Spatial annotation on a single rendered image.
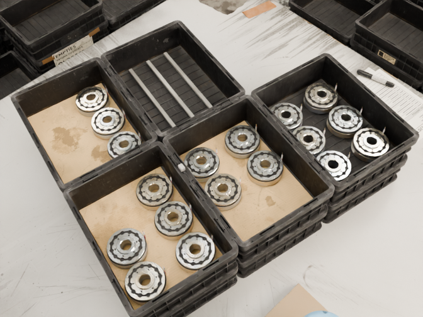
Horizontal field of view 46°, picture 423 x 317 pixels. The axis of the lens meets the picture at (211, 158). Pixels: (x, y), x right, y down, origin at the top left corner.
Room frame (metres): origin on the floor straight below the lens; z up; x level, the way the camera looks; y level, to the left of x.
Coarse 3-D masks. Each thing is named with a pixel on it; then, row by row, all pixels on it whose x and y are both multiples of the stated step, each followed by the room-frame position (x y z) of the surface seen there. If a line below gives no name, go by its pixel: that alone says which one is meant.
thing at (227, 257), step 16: (160, 144) 0.80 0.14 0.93; (128, 160) 0.76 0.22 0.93; (96, 176) 0.71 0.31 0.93; (64, 192) 0.67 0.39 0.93; (192, 192) 0.64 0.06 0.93; (208, 208) 0.59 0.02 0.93; (80, 224) 0.57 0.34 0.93; (96, 256) 0.48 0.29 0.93; (224, 256) 0.46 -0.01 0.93; (112, 272) 0.44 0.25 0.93; (208, 272) 0.43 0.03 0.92; (176, 288) 0.39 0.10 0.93; (128, 304) 0.36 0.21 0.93; (144, 304) 0.36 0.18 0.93; (160, 304) 0.36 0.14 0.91
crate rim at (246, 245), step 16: (240, 96) 0.95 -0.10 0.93; (288, 144) 0.77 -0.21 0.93; (176, 160) 0.74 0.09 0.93; (304, 160) 0.71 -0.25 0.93; (192, 176) 0.69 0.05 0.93; (320, 176) 0.66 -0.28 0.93; (304, 208) 0.57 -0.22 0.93; (224, 224) 0.54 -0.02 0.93; (272, 224) 0.53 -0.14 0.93; (288, 224) 0.54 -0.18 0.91; (240, 240) 0.50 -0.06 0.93; (256, 240) 0.49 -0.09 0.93
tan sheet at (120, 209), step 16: (144, 176) 0.76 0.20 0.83; (112, 192) 0.72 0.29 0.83; (128, 192) 0.71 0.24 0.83; (176, 192) 0.70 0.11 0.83; (96, 208) 0.67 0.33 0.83; (112, 208) 0.67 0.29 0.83; (128, 208) 0.66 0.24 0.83; (144, 208) 0.66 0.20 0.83; (96, 224) 0.62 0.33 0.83; (112, 224) 0.62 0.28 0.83; (128, 224) 0.61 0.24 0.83; (144, 224) 0.61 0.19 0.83; (96, 240) 0.57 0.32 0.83; (160, 240) 0.56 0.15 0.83; (176, 240) 0.56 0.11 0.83; (160, 256) 0.51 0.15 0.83; (176, 272) 0.47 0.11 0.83
